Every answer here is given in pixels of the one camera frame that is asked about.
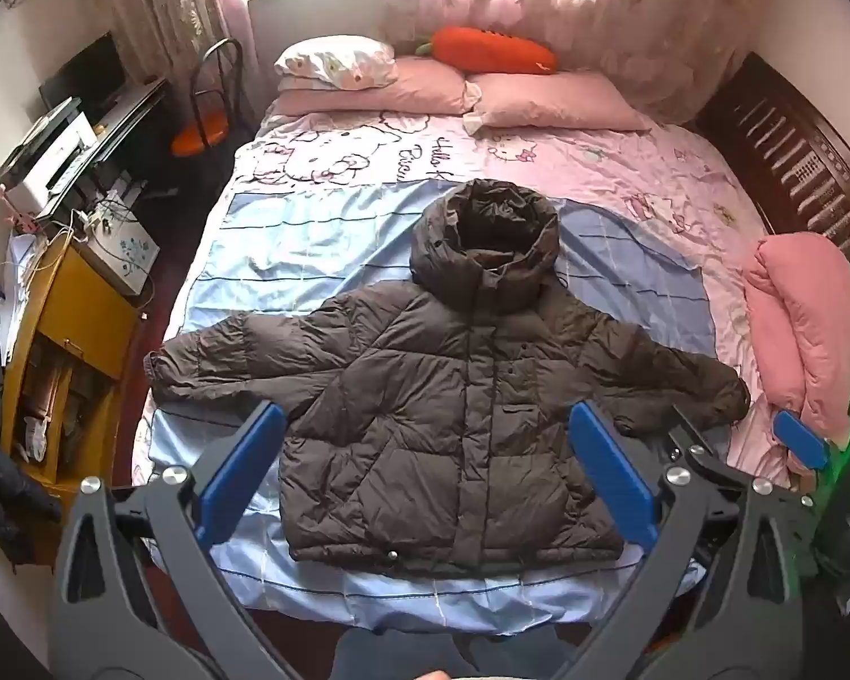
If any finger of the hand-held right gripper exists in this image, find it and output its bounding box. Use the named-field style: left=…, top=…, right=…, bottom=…
left=668, top=405, right=752, bottom=488
left=772, top=409, right=850, bottom=483

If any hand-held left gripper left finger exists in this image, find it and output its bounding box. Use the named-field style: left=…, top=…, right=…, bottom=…
left=46, top=400, right=288, bottom=680

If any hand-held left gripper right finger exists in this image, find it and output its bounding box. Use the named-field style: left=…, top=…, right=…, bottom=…
left=567, top=400, right=823, bottom=680

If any brown hooded puffer jacket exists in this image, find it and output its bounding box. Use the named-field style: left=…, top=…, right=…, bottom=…
left=142, top=179, right=752, bottom=571

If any pink folded quilt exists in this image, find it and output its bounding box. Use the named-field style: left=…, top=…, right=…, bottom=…
left=742, top=233, right=850, bottom=472

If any blue striped bed sheet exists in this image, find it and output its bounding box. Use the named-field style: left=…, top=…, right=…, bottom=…
left=131, top=177, right=716, bottom=635

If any white box with floral print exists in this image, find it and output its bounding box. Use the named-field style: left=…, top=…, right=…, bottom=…
left=81, top=202, right=160, bottom=295

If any yellow wooden cabinet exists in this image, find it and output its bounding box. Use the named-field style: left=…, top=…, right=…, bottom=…
left=0, top=233, right=146, bottom=504

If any pink cartoon print bedsheet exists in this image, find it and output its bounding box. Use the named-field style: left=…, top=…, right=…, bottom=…
left=230, top=95, right=809, bottom=490

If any dark wooden headboard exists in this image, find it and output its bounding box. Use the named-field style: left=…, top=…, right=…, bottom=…
left=687, top=51, right=850, bottom=291

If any black chair with orange seat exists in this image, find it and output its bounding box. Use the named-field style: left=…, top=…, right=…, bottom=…
left=170, top=37, right=256, bottom=157

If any white printer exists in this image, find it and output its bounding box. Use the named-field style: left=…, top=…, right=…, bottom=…
left=0, top=97, right=100, bottom=217

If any pink pillow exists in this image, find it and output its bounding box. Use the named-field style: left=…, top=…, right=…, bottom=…
left=276, top=57, right=479, bottom=118
left=464, top=71, right=653, bottom=134

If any dark glass desk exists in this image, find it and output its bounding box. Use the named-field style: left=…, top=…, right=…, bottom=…
left=0, top=74, right=175, bottom=217

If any pink lace curtain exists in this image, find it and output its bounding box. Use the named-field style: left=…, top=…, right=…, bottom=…
left=386, top=0, right=752, bottom=121

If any white floral pillow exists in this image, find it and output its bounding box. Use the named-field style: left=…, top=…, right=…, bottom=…
left=275, top=35, right=398, bottom=92

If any black monitor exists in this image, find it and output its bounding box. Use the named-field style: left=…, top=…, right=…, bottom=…
left=39, top=32, right=129, bottom=111

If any orange carrot plush toy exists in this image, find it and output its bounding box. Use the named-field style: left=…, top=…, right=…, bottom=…
left=414, top=26, right=559, bottom=75

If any floral sheer curtain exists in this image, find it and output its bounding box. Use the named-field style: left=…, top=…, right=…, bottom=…
left=85, top=0, right=252, bottom=79

